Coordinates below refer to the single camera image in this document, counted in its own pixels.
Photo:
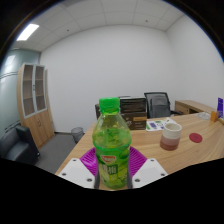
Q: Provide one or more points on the black mesh office chair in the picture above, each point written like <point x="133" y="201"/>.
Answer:
<point x="171" y="110"/>

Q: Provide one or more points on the black leather sofa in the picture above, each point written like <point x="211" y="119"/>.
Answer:
<point x="16" y="146"/>

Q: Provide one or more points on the white and brown mug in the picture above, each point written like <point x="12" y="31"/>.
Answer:
<point x="170" y="136"/>

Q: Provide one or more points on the printed paper sheet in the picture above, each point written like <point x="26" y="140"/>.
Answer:
<point x="156" y="125"/>

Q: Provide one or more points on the orange wooden box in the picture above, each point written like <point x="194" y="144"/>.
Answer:
<point x="214" y="116"/>

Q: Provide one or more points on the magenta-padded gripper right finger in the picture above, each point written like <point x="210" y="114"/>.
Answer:
<point x="150" y="171"/>

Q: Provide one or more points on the flat round red coaster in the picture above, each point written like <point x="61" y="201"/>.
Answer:
<point x="195" y="137"/>

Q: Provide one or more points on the wooden shelf cabinet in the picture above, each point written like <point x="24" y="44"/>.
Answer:
<point x="38" y="125"/>

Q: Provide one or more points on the purple packet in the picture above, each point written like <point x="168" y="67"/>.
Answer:
<point x="220" y="107"/>

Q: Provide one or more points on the small dark brown carton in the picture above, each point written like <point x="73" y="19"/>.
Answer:
<point x="97" y="111"/>

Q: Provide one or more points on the large brown cardboard carton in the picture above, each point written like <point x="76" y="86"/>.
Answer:
<point x="136" y="121"/>

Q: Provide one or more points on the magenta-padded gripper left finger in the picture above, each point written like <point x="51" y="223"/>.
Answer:
<point x="75" y="171"/>

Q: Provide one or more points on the wooden side desk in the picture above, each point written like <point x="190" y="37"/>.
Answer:
<point x="191" y="106"/>

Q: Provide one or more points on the green drink bottle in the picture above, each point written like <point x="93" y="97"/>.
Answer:
<point x="111" y="146"/>

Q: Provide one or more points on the flat dark brown carton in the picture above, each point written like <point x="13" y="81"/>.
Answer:
<point x="133" y="105"/>

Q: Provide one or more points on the rectangular ceiling light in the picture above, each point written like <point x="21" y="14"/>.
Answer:
<point x="27" y="32"/>

